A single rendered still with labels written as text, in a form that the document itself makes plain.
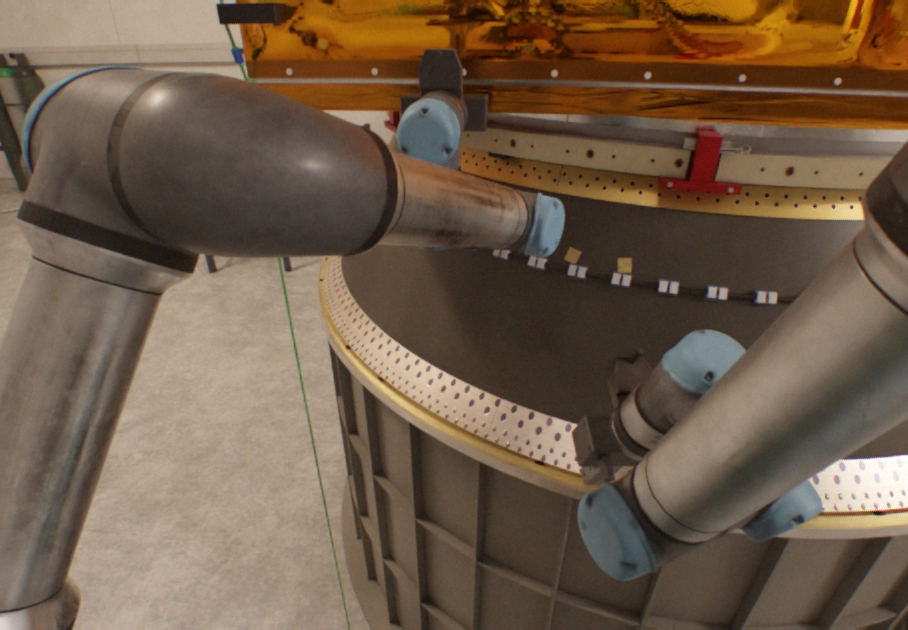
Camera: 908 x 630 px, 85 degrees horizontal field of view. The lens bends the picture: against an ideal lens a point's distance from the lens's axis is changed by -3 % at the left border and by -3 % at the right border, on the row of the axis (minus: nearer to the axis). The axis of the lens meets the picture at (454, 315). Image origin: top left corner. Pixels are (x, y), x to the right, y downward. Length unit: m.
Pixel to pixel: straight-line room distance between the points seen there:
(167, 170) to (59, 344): 0.15
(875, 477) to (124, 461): 2.94
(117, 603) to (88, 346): 2.15
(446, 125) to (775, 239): 0.63
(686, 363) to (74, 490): 0.52
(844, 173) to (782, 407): 0.76
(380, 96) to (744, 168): 0.63
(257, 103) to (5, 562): 0.34
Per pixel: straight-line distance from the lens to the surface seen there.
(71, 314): 0.42
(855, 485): 1.15
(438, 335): 1.13
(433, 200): 0.43
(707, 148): 0.94
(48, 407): 0.43
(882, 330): 0.28
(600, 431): 0.67
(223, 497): 2.70
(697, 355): 0.54
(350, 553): 2.32
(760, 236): 1.03
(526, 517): 1.18
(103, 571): 2.66
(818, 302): 0.30
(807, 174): 1.01
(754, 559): 1.21
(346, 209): 0.34
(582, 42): 0.95
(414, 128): 0.65
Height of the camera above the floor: 1.89
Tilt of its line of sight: 30 degrees down
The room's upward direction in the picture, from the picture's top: straight up
